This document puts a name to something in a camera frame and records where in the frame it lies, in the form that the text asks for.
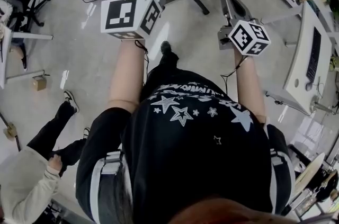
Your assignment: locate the person's black star-print shirt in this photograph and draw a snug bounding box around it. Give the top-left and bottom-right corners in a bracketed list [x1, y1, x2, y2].
[75, 69, 296, 224]

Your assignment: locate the grey monitor foot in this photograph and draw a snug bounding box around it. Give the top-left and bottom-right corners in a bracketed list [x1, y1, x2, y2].
[310, 95, 335, 114]

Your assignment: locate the black keyboard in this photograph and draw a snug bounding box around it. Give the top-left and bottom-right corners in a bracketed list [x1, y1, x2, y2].
[306, 26, 322, 83]

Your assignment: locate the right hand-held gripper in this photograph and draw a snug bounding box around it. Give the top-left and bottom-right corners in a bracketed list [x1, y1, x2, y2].
[217, 0, 272, 57]

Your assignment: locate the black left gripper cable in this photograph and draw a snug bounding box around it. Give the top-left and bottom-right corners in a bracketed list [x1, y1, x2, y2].
[134, 39, 150, 86]

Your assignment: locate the person's right forearm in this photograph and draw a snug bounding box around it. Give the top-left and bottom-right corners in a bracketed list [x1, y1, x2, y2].
[234, 54, 267, 123]

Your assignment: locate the person's left forearm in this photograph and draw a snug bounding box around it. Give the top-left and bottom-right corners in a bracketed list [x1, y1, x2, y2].
[106, 39, 148, 114]

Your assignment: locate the person's grey shoulder strap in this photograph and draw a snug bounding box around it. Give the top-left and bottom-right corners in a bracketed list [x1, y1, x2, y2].
[89, 150, 126, 224]
[269, 150, 295, 214]

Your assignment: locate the person's black trouser leg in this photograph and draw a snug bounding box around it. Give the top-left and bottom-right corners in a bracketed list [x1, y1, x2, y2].
[146, 50, 180, 86]

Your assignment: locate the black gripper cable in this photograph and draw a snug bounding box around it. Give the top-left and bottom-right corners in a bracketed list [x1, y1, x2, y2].
[220, 55, 249, 96]
[134, 39, 150, 86]

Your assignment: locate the white desk with keyboard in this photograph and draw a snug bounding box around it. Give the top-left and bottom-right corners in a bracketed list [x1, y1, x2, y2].
[282, 2, 334, 115]

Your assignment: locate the small cardboard box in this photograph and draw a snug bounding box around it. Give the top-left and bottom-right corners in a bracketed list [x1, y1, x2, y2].
[3, 122, 18, 142]
[32, 75, 48, 92]

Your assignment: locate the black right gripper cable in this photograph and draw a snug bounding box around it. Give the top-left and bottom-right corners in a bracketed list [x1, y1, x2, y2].
[220, 55, 249, 96]

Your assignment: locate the person's black shoe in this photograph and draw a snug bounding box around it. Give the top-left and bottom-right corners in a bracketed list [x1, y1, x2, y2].
[160, 40, 172, 55]

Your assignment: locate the black office chair base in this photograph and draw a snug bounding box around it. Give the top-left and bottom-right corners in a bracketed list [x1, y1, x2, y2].
[7, 0, 52, 33]

